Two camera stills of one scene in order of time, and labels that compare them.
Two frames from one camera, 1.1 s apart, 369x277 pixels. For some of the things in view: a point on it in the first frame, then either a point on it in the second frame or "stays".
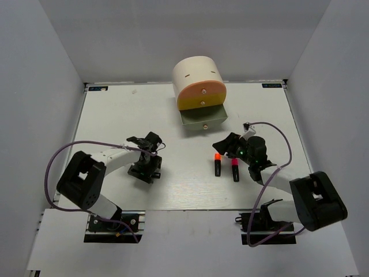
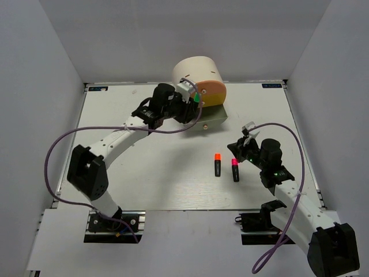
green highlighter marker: x=156 y=175 to x=196 y=98
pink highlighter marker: x=234 y=162 stays
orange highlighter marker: x=217 y=164 stays
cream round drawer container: x=199 y=84 stays
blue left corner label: x=98 y=88 stays
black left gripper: x=134 y=170 to x=188 y=112
